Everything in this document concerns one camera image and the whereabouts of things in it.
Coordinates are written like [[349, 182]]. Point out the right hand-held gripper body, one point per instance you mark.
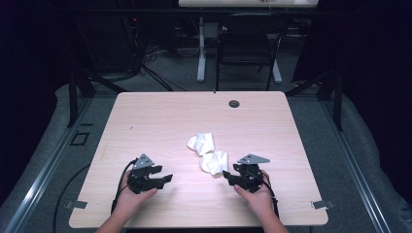
[[251, 179]]

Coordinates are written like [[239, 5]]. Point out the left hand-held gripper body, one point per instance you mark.
[[139, 181]]

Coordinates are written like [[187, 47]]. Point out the white cloth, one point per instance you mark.
[[214, 162]]

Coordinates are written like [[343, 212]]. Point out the person's left hand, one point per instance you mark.
[[129, 202]]

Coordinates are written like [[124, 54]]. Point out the person's right hand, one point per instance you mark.
[[260, 202]]

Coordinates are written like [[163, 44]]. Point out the crumpled white paper ball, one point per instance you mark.
[[202, 143]]

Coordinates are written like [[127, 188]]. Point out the grey round table grommet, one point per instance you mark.
[[233, 104]]

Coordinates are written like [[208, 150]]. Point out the grey tape strip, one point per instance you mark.
[[77, 204], [322, 204]]

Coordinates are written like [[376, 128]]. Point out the short black tape strip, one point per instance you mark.
[[86, 124]]

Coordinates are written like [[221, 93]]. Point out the black tape square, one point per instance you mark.
[[72, 142]]

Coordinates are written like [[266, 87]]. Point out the black metal stand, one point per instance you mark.
[[338, 103], [72, 97]]

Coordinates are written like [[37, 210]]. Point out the black chair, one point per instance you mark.
[[244, 45]]

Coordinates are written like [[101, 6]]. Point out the white desk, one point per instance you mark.
[[226, 3]]

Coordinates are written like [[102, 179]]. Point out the aluminium floor rail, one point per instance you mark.
[[356, 174], [45, 173]]

